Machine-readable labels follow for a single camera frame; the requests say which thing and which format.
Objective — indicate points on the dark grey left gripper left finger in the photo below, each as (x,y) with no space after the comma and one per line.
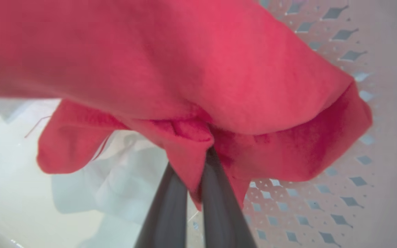
(167,213)

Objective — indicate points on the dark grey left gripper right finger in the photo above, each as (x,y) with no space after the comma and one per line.
(221,213)

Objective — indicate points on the red white garment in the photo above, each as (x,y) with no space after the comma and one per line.
(191,69)

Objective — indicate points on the white perforated laundry basket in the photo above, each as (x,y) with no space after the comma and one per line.
(391,137)

